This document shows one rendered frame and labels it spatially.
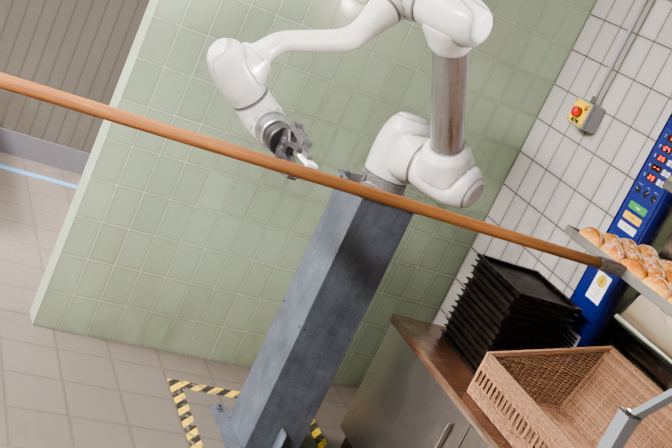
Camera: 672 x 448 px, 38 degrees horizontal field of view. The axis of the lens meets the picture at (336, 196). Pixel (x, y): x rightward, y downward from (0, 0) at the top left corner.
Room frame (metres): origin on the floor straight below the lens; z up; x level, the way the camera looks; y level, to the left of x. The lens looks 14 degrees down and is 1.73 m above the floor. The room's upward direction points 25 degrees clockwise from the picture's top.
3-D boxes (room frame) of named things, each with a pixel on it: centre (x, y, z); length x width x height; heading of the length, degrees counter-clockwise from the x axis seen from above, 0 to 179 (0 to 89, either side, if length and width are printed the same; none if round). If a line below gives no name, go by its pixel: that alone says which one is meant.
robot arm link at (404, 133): (3.10, -0.13, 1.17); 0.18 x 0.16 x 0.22; 58
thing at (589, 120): (3.67, -0.72, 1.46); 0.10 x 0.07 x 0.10; 29
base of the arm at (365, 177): (3.10, -0.10, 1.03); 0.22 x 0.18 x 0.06; 118
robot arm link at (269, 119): (2.38, 0.20, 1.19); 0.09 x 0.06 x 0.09; 119
